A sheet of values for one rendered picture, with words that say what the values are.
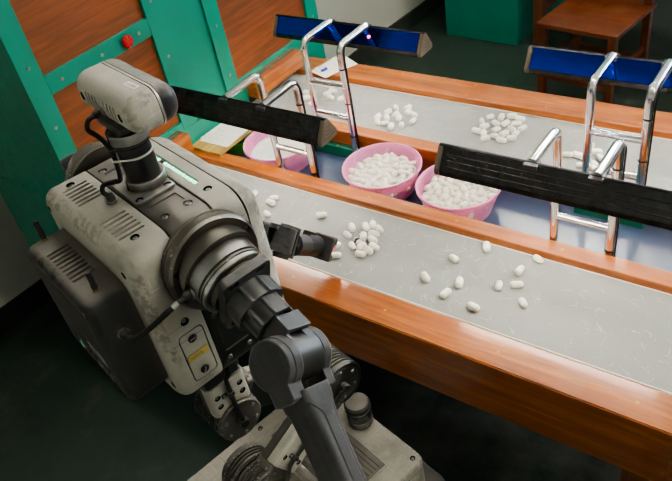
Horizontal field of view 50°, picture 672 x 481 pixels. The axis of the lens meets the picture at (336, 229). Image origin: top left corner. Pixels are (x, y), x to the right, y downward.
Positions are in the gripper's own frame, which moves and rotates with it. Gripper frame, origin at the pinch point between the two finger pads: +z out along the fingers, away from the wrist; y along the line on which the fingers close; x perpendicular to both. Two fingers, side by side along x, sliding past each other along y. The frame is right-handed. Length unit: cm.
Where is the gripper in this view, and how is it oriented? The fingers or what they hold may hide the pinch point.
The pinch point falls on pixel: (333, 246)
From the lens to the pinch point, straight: 200.7
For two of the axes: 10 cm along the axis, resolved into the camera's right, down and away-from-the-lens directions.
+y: -8.2, -2.5, 5.2
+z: 5.2, 0.4, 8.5
